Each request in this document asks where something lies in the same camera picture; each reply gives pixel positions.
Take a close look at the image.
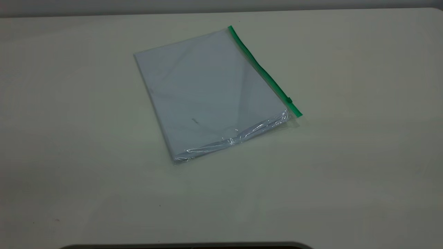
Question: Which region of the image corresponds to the clear plastic zip bag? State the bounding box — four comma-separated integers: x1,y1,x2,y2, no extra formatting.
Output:
133,25,303,164

